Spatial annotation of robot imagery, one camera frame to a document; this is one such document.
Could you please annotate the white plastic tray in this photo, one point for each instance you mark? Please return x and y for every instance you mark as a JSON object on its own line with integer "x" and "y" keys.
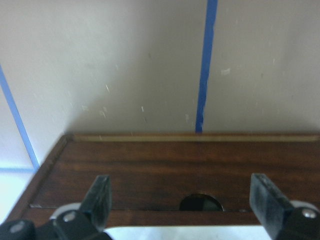
{"x": 218, "y": 232}

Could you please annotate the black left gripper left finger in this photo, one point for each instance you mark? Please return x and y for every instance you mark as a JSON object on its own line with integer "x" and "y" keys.
{"x": 84, "y": 221}

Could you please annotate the dark brown wooden cabinet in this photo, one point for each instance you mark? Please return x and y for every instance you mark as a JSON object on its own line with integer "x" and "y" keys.
{"x": 194, "y": 209}

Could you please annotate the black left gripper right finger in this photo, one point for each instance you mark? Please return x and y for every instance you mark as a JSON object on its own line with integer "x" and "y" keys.
{"x": 282, "y": 218}

